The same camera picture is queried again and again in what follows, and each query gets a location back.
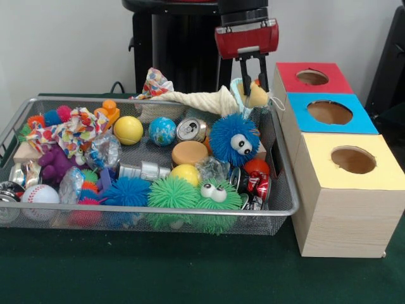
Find small yellow duck toy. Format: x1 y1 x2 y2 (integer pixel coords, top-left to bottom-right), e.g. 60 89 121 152
244 79 285 112

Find round orange disc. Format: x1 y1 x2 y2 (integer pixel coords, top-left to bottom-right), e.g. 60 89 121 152
171 141 209 167

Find green spiky ball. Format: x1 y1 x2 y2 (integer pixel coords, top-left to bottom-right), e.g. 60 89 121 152
147 175 201 212

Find black cable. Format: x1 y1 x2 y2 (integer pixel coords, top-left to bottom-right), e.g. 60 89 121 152
110 80 127 96

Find green furry googly-eyed toy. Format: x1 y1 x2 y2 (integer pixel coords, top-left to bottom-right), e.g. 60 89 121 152
193 180 244 236

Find blue globe ball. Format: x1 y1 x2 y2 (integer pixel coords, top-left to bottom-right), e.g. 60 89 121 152
149 117 177 147

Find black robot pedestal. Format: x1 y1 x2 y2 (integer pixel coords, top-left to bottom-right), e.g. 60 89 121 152
122 0 255 96

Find blue spiky ball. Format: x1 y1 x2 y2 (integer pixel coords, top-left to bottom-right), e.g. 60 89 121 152
209 113 261 167
101 175 153 208

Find crushed red soda can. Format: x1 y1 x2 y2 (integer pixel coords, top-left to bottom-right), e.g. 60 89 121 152
229 167 273 203

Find mint green muslin cloth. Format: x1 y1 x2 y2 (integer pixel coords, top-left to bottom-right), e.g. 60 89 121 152
228 78 273 122

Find wooden box with three holes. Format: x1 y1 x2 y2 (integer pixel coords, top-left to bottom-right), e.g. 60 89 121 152
270 61 405 258

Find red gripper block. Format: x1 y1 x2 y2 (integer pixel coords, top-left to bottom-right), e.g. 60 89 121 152
215 18 280 97

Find cream yellow muslin cloth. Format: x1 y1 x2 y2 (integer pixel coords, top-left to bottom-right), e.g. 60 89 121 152
151 85 241 121

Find black upright panel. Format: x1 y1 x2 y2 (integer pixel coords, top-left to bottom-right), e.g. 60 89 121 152
366 6 405 119

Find large yellow ball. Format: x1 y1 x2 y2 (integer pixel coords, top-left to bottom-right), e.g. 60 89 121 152
113 116 144 146

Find dark green table cloth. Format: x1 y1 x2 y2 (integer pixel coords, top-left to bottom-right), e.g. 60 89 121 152
0 94 405 304

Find shallow clear mesh bin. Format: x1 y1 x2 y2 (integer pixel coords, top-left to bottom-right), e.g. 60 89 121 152
0 96 299 236

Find silver drink can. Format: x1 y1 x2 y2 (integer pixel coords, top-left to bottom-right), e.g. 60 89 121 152
177 118 209 143

